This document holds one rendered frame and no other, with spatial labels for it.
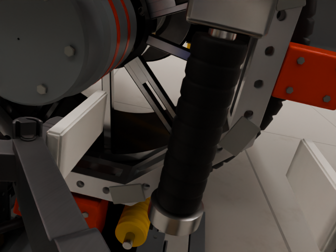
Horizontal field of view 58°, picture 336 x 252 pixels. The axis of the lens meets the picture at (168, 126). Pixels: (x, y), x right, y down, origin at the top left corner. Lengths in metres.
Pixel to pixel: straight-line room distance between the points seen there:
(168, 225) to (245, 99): 0.24
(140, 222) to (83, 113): 0.42
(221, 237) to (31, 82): 1.22
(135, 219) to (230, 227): 0.97
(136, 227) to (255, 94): 0.31
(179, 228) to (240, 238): 1.24
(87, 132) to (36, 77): 0.14
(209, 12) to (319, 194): 0.12
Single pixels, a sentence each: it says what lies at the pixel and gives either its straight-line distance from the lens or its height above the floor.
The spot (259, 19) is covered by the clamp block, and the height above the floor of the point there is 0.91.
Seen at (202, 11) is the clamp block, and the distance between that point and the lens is 0.19.
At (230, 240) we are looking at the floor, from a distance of 1.44.
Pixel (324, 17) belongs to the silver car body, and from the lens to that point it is 0.95.
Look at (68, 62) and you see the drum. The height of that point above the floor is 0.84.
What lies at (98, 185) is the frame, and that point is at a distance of 0.52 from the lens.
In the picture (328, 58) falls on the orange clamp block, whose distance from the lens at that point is 0.44.
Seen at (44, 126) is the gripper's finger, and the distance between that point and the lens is 0.17.
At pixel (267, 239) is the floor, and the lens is 1.54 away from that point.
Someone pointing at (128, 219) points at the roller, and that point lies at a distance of 0.57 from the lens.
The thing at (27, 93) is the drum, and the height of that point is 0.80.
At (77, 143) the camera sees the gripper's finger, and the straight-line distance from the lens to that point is 0.17.
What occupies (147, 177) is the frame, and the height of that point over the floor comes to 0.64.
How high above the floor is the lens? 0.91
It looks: 23 degrees down
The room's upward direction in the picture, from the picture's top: 13 degrees clockwise
